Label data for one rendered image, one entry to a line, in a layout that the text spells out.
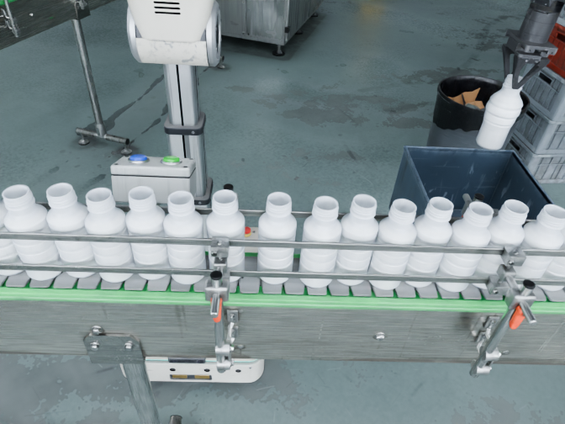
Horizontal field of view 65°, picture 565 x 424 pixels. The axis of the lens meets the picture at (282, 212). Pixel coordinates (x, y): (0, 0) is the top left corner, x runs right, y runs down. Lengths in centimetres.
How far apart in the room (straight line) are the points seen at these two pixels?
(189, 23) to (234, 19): 333
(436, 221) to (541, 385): 147
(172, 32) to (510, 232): 85
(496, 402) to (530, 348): 102
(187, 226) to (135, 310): 19
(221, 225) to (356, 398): 125
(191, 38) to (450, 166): 78
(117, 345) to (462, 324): 62
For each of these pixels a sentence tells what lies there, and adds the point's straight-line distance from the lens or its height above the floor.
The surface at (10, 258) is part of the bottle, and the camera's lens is 84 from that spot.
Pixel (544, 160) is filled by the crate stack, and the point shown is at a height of 17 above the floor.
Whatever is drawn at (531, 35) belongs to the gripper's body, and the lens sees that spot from 106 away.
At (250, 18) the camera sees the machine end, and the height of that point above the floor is 31.
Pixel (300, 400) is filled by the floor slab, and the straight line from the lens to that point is 179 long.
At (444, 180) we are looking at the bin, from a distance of 139.
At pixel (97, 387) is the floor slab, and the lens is 189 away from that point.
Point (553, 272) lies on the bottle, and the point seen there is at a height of 105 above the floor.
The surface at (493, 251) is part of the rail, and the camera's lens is 77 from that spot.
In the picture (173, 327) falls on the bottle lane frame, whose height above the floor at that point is 91.
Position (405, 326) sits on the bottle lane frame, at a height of 93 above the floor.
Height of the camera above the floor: 158
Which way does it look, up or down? 40 degrees down
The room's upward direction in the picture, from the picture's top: 4 degrees clockwise
